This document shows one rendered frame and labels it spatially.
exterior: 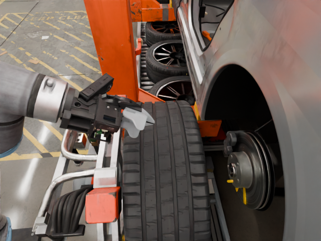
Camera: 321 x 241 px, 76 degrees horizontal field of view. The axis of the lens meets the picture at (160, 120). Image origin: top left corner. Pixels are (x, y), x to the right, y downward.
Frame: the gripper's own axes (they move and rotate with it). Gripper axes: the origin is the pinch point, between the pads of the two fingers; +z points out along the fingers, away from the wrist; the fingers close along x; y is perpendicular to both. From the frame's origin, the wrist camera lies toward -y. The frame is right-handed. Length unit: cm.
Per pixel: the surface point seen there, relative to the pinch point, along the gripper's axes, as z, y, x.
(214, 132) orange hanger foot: 72, -43, -44
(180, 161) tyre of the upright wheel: 11.5, 7.5, -4.6
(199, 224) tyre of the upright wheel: 18.4, 21.9, -9.2
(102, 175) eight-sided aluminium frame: -5.7, 8.4, -18.9
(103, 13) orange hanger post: -16, -50, -4
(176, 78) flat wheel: 63, -114, -64
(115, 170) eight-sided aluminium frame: -2.4, 7.3, -17.4
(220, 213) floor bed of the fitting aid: 99, -3, -82
